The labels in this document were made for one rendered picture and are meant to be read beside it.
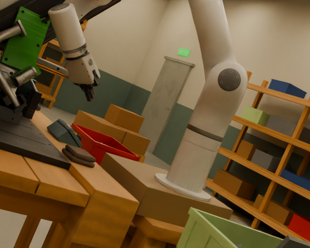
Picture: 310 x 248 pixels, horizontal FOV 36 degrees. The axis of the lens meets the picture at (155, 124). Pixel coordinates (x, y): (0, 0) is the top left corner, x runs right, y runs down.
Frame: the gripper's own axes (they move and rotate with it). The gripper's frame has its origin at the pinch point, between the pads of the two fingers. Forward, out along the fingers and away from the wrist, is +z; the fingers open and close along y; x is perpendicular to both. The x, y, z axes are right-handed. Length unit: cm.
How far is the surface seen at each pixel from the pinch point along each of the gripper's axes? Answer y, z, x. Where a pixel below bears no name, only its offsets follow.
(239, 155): 180, 389, -453
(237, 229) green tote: -62, 19, 28
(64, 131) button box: 7.6, 9.1, 10.3
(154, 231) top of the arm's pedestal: -40, 21, 33
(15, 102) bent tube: 18.3, -5.4, 16.4
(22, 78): 18.1, -10.9, 10.1
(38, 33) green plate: 20.0, -20.6, -5.4
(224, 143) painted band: 249, 432, -535
